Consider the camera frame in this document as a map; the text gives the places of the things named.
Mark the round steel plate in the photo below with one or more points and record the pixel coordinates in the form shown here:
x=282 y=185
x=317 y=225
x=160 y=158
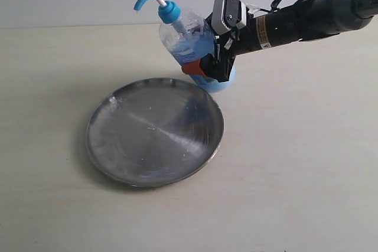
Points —
x=154 y=132

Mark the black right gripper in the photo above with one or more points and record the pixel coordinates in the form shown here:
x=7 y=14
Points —
x=219 y=64

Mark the blue soap pump bottle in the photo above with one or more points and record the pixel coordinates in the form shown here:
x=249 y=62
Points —
x=188 y=37

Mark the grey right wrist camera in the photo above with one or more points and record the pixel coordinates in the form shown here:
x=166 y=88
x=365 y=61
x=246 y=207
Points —
x=228 y=15

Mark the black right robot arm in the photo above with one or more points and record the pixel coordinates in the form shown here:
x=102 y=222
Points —
x=309 y=20

